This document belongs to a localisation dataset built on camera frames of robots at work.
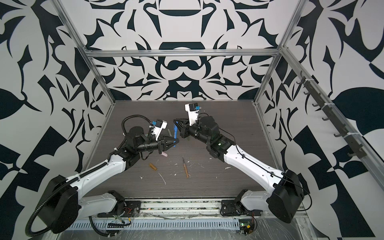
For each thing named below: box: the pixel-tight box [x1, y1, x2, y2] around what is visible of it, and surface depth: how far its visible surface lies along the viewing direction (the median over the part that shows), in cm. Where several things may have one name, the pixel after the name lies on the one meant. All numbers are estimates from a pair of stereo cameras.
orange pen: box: [182, 157, 189, 178], surface depth 88 cm
